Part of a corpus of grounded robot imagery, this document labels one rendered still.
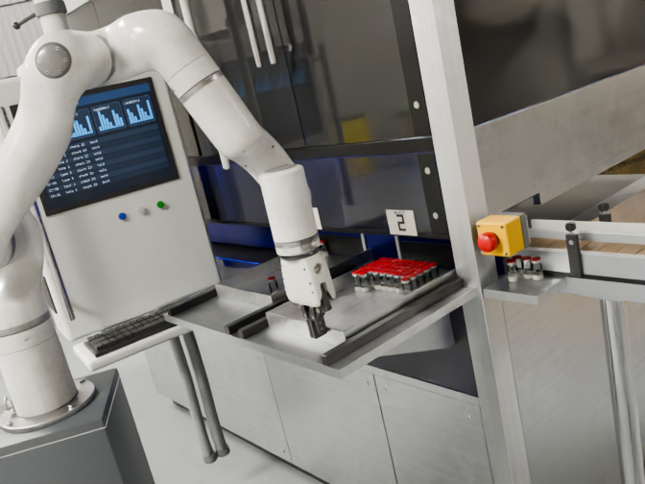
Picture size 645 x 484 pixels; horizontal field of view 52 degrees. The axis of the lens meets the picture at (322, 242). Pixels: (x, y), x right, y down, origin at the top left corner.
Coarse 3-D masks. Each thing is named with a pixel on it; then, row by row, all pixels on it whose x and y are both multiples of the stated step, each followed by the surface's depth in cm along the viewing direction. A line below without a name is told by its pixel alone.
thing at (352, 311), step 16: (448, 272) 144; (336, 288) 157; (352, 288) 157; (432, 288) 140; (288, 304) 148; (336, 304) 149; (352, 304) 147; (368, 304) 145; (384, 304) 143; (400, 304) 134; (272, 320) 143; (288, 320) 138; (304, 320) 144; (336, 320) 140; (352, 320) 138; (368, 320) 128; (304, 336) 136; (336, 336) 127
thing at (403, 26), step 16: (400, 0) 131; (400, 16) 132; (400, 32) 134; (400, 48) 135; (416, 48) 132; (416, 64) 134; (416, 80) 135; (416, 96) 136; (416, 112) 138; (416, 128) 139; (432, 160) 138; (432, 176) 140; (432, 192) 141; (432, 208) 143; (432, 224) 144
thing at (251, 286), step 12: (264, 264) 184; (276, 264) 187; (336, 264) 168; (348, 264) 170; (360, 264) 173; (240, 276) 180; (252, 276) 182; (264, 276) 184; (276, 276) 181; (216, 288) 175; (228, 288) 170; (240, 288) 177; (252, 288) 175; (264, 288) 173; (240, 300) 167; (252, 300) 162; (264, 300) 158; (276, 300) 156
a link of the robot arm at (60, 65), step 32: (64, 32) 108; (32, 64) 107; (64, 64) 106; (96, 64) 112; (32, 96) 111; (64, 96) 109; (32, 128) 115; (64, 128) 116; (0, 160) 118; (32, 160) 117; (0, 192) 117; (32, 192) 120; (0, 224) 117; (0, 256) 119
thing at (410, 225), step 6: (390, 210) 153; (396, 210) 151; (402, 210) 150; (408, 210) 148; (390, 216) 153; (408, 216) 149; (390, 222) 154; (396, 222) 152; (408, 222) 150; (414, 222) 148; (390, 228) 155; (396, 228) 153; (402, 228) 152; (408, 228) 150; (414, 228) 149; (402, 234) 152; (408, 234) 151; (414, 234) 149
